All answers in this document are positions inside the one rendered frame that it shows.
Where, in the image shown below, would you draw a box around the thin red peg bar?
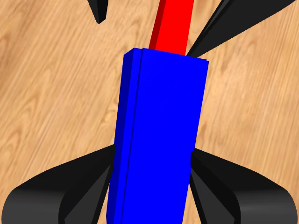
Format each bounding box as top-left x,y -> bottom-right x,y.
148,0 -> 195,56

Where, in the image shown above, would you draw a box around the blue hollow socket block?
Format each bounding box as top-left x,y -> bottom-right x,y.
106,47 -> 209,224

